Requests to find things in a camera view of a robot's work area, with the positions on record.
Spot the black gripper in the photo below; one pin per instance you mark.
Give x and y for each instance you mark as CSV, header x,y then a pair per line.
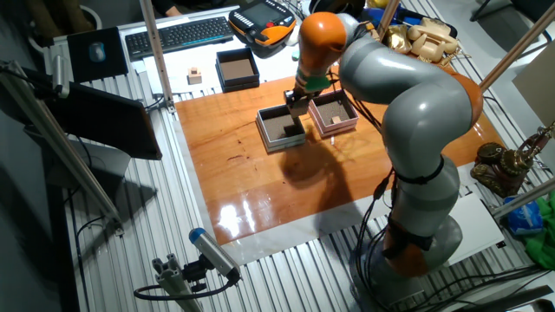
x,y
302,95

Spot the large wooden cube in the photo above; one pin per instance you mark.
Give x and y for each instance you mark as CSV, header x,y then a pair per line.
x,y
299,110

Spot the small wooden cube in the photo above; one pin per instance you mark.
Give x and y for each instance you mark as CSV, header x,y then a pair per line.
x,y
336,120

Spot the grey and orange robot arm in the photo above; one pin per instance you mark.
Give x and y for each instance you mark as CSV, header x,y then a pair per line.
x,y
420,104

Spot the dark sleeved forearm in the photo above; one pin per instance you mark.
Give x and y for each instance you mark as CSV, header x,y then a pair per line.
x,y
195,3

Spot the teal edged gift box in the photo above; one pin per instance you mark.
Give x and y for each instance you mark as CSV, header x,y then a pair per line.
x,y
271,130

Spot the pink gift box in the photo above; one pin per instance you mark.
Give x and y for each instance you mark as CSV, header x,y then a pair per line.
x,y
347,121

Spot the white rounded object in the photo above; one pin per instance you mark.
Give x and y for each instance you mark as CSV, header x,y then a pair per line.
x,y
292,37

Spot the black gift box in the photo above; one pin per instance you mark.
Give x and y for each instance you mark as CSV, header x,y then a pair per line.
x,y
237,69

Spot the gold foil object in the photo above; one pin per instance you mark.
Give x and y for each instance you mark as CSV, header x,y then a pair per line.
x,y
398,41

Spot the yellow object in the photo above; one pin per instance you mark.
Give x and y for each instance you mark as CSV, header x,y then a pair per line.
x,y
377,3

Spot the person hand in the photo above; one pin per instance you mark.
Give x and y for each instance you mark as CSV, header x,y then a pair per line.
x,y
174,11

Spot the orange black teach pendant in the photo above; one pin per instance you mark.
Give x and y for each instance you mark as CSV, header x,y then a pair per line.
x,y
260,17

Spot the stacked wooden cubes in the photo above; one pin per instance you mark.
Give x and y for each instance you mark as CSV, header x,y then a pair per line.
x,y
195,77

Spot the black round spool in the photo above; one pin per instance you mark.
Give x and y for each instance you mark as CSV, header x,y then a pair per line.
x,y
347,5

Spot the blue black bag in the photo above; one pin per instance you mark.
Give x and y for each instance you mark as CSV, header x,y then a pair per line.
x,y
373,15

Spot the white paper sheet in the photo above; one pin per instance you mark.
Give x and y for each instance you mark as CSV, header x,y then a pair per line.
x,y
173,65

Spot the black keyboard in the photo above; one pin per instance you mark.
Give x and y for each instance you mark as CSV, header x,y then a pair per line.
x,y
180,37

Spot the beige vintage telephone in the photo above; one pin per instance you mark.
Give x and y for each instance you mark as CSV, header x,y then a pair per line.
x,y
433,43

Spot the black flat monitor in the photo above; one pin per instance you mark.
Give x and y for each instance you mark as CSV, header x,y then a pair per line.
x,y
108,121

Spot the black mouse pad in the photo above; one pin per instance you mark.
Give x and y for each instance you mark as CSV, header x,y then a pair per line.
x,y
110,56

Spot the blue computer mouse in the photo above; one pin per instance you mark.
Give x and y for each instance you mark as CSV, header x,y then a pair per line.
x,y
97,52

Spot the grey flat stand base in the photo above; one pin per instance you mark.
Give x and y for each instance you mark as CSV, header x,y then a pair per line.
x,y
99,167

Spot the antique brass telephone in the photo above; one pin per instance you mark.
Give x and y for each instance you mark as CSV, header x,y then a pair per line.
x,y
503,167

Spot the white flat panel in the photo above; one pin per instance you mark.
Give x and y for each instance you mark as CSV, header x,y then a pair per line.
x,y
477,225

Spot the short aluminium profile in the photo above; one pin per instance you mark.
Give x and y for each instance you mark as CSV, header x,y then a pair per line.
x,y
173,286

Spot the beige cardboard panel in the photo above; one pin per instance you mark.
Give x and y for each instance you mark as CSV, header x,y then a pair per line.
x,y
537,82

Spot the blue plastic bag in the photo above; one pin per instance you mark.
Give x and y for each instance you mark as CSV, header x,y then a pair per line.
x,y
522,216

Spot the black office chair base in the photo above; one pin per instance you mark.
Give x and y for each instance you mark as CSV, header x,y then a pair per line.
x,y
533,6

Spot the round bin brown inside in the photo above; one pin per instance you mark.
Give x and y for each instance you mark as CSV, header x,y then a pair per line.
x,y
56,17

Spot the green cloth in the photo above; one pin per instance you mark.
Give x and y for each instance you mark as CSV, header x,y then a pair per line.
x,y
542,247

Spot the aluminium frame strut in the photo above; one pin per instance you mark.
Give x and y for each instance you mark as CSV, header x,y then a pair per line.
x,y
524,197
388,17
157,52
65,151
520,43

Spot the silver camera blue cap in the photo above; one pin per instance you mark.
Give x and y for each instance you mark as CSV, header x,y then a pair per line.
x,y
212,251

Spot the black camera clamp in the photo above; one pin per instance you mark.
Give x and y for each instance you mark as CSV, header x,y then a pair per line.
x,y
194,273

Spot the small silver camera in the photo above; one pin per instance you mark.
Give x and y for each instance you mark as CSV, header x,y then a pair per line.
x,y
60,76

